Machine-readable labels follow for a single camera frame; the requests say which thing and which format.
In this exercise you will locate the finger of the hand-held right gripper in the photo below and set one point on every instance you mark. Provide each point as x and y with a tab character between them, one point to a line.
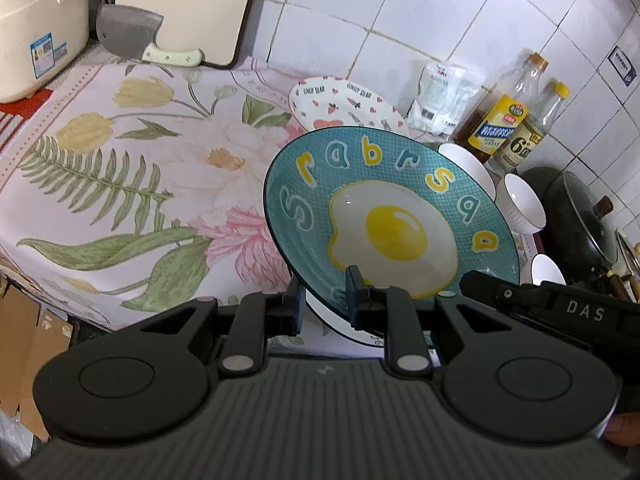
480	285

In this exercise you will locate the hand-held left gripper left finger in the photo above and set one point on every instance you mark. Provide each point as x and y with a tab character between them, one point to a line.
294	310

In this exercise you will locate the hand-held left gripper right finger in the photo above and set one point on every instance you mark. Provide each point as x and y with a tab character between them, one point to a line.
354	300

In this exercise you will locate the white ribbed bowl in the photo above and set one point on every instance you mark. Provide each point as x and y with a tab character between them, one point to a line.
522	200
546	271
470	167

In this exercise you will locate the blue fried egg print plate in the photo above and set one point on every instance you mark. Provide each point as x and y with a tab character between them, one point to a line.
395	210

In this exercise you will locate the white rabbit carrot print plate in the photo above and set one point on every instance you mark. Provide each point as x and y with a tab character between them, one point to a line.
345	107

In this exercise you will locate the white plate with black rim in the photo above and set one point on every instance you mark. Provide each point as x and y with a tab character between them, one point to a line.
330	322

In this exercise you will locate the glass lid with wooden knob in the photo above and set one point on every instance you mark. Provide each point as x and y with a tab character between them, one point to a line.
585	210

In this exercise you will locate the black wok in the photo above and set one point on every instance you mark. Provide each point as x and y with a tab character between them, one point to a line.
555	210

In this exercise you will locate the clear vinegar bottle yellow cap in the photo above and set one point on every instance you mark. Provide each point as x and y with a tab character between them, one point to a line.
525	142

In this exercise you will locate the dark sauce bottle yellow label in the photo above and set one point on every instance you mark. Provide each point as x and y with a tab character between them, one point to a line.
500	120

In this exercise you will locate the floral tablecloth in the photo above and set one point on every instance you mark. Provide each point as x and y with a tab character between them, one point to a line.
150	185

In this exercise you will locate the clear plastic seasoning bag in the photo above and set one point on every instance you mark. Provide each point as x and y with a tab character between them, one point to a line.
437	97

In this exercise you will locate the cardboard box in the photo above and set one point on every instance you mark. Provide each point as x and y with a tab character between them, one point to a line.
30	340

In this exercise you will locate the cream cutting board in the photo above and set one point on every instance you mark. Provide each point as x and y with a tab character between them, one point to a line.
190	5

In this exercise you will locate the cream plastic appliance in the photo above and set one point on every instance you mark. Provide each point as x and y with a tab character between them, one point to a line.
35	30

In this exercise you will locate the dark wall sticker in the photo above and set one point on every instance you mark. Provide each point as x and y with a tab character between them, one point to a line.
623	62

